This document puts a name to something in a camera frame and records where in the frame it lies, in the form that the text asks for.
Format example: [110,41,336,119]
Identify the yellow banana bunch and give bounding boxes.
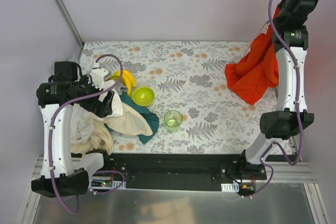
[108,69,137,96]

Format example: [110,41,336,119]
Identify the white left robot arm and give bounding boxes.
[31,61,114,198]

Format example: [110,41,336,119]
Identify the lime green bowl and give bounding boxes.
[132,87,155,106]

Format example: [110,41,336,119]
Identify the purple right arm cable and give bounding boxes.
[259,0,305,198]

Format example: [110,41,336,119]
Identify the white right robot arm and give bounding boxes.
[234,0,318,179]

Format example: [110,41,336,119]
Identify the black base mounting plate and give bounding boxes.
[108,154,267,191]

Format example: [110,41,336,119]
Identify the white cloth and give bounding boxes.
[70,82,128,144]

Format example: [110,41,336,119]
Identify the orange cloth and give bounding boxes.
[225,6,281,106]

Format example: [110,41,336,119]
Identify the dark teal cloth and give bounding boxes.
[104,92,160,144]

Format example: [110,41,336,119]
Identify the cream cloth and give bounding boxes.
[70,103,154,154]

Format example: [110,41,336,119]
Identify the green translucent cup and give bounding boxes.
[164,110,183,132]

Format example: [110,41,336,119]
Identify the left aluminium frame post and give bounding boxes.
[54,0,84,49]

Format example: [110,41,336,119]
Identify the floral patterned table mat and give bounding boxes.
[80,41,276,154]

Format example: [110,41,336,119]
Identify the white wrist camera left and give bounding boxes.
[89,62,111,89]

